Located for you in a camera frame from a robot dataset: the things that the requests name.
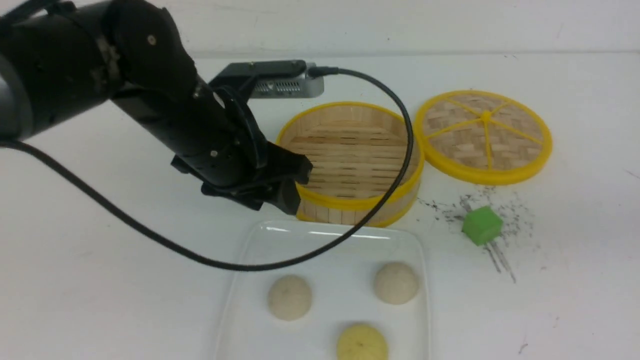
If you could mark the white steamed bun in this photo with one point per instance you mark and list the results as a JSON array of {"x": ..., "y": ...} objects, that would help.
[{"x": 290, "y": 298}]

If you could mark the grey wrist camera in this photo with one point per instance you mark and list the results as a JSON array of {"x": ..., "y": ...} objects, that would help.
[{"x": 278, "y": 79}]

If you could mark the bamboo steamer basket yellow rim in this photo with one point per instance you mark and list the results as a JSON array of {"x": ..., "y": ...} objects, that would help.
[{"x": 357, "y": 150}]

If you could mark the beige steamed bun on plate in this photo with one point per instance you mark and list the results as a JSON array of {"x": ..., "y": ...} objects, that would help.
[{"x": 396, "y": 283}]

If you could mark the yellow steamed bun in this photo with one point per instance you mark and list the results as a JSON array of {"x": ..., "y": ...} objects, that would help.
[{"x": 362, "y": 342}]

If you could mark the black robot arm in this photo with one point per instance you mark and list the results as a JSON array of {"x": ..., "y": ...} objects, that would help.
[{"x": 59, "y": 61}]

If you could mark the green cube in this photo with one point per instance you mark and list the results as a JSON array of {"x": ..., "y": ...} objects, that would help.
[{"x": 482, "y": 225}]

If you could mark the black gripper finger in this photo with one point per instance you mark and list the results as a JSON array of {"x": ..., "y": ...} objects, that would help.
[{"x": 282, "y": 195}]

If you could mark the bamboo steamer lid yellow rim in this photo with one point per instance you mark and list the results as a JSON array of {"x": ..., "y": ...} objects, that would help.
[{"x": 482, "y": 137}]

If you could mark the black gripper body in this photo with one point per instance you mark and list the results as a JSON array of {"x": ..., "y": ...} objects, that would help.
[{"x": 242, "y": 167}]

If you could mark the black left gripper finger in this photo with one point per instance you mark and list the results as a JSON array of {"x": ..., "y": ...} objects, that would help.
[{"x": 284, "y": 164}]

